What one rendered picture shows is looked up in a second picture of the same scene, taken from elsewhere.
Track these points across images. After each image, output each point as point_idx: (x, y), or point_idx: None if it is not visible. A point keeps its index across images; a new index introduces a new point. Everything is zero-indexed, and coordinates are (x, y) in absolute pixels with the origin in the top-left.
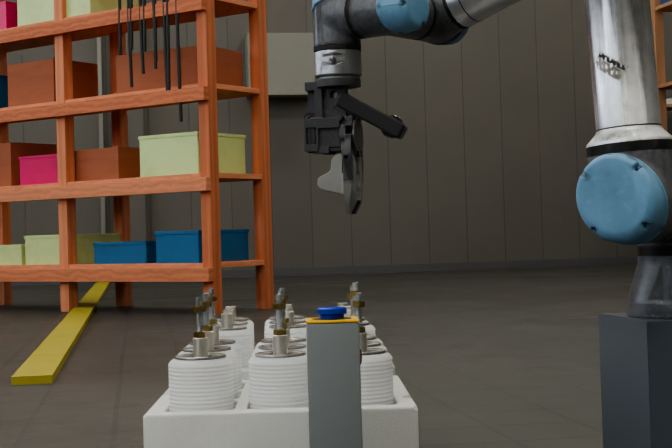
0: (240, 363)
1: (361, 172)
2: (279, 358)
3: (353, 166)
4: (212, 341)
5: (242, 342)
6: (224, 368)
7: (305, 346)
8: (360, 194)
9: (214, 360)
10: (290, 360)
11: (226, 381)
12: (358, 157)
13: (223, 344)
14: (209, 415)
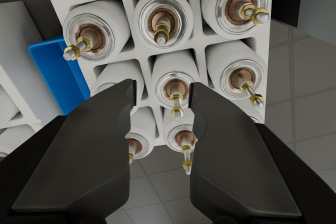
0: (134, 119)
1: (78, 136)
2: (264, 75)
3: (257, 159)
4: (188, 139)
5: (15, 144)
6: (254, 109)
7: (177, 71)
8: (126, 91)
9: (259, 118)
10: (265, 66)
11: (250, 104)
12: (74, 207)
13: (143, 137)
14: (265, 99)
